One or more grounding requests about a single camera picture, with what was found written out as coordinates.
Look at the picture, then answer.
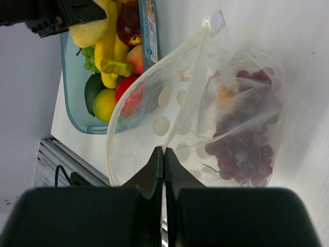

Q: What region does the bright red apple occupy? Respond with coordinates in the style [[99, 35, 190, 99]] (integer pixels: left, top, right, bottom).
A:
[[115, 75, 143, 116]]

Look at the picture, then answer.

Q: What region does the clear dotted zip bag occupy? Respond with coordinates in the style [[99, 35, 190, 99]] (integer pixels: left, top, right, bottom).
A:
[[106, 11, 284, 187]]

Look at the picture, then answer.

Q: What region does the yellow banana bunch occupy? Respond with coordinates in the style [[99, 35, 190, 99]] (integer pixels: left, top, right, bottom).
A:
[[94, 1, 134, 89]]

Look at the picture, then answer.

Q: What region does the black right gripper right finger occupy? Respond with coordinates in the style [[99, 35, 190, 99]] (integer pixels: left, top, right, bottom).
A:
[[164, 148, 320, 246]]

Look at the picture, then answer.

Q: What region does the dark red grape bunch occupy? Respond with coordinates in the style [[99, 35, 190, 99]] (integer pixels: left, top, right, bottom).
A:
[[205, 67, 283, 187]]

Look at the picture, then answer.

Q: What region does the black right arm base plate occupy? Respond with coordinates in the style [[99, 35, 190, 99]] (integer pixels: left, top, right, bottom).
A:
[[54, 165, 90, 187]]

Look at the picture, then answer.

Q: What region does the aluminium table rail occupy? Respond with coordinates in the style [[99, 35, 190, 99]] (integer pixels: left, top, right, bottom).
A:
[[33, 138, 110, 187]]

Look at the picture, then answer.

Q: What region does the dark red apple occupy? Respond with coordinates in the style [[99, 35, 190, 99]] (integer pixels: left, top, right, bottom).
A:
[[116, 1, 142, 48]]

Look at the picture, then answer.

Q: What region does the green grape bunch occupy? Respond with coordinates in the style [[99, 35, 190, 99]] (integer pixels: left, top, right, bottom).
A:
[[80, 45, 99, 74]]

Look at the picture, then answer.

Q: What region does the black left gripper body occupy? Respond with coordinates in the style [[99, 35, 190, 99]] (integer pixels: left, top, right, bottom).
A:
[[1, 0, 106, 38]]

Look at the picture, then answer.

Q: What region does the dark green avocado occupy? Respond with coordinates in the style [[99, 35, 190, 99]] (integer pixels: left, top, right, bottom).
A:
[[84, 73, 105, 117]]

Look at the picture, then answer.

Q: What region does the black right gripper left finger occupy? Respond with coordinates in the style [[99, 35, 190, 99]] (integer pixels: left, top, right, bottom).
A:
[[1, 147, 163, 246]]

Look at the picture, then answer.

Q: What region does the peach coloured fruit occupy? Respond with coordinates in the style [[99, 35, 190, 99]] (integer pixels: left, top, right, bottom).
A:
[[126, 45, 144, 75]]

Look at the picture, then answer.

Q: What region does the pale yellow pear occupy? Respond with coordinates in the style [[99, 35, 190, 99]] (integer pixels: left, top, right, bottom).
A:
[[68, 19, 109, 48]]

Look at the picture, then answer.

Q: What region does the teal plastic fruit basket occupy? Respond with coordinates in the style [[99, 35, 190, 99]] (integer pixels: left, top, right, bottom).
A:
[[60, 1, 158, 134]]

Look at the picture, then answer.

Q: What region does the yellow ginger root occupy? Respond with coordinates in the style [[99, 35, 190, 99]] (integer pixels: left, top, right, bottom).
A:
[[218, 86, 236, 113]]

